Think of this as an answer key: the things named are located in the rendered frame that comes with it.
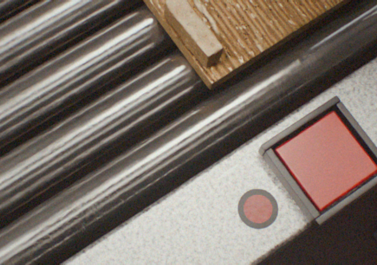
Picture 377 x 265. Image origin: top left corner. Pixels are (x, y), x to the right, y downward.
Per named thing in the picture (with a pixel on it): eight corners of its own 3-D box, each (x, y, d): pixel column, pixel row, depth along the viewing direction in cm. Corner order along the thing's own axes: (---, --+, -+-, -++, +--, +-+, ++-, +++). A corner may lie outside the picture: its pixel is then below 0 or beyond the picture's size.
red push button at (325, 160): (376, 174, 60) (381, 169, 59) (316, 215, 59) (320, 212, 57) (329, 114, 61) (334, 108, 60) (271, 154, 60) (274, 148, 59)
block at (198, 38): (222, 60, 60) (225, 46, 57) (203, 72, 59) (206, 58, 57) (179, 5, 61) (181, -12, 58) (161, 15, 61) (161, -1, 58)
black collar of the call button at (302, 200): (389, 176, 60) (396, 171, 58) (314, 229, 58) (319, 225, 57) (331, 101, 62) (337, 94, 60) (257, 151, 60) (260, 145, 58)
